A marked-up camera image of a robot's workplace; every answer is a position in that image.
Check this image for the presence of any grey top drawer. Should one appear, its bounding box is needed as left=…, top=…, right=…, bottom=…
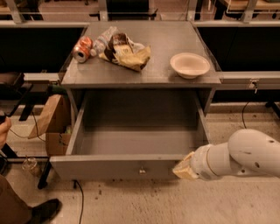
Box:
left=51, top=89, right=208, bottom=180

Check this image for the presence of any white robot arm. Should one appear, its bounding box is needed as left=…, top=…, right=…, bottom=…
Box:
left=172, top=129, right=280, bottom=180

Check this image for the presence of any person's hand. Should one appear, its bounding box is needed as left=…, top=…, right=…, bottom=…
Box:
left=0, top=117, right=11, bottom=149

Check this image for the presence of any white bowl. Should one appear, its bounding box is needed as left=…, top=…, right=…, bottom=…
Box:
left=170, top=52, right=211, bottom=79

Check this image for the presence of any grey wooden cabinet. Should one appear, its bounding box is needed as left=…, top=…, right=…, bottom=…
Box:
left=62, top=20, right=221, bottom=113

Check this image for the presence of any crumpled yellow chip bag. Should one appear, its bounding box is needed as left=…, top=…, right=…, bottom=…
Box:
left=99, top=33, right=151, bottom=72

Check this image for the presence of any brown cardboard box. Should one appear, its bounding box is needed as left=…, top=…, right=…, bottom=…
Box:
left=28, top=94, right=71, bottom=157

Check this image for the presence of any black shoe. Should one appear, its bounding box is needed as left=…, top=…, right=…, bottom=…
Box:
left=27, top=199, right=62, bottom=224

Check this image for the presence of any clear plastic water bottle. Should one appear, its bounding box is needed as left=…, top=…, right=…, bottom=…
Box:
left=90, top=26, right=118, bottom=57

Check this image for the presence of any clear glass jar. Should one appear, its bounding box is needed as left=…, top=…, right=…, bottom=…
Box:
left=22, top=157, right=41, bottom=177

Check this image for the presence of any orange soda can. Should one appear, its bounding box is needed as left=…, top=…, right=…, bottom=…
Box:
left=73, top=36, right=93, bottom=63

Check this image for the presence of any brown trouser leg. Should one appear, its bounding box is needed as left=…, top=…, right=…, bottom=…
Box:
left=0, top=175, right=32, bottom=224

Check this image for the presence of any black metal stand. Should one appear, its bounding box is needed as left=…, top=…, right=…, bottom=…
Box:
left=0, top=72, right=52, bottom=189

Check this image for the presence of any black floor cable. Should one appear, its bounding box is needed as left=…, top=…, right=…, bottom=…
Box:
left=73, top=179, right=86, bottom=224

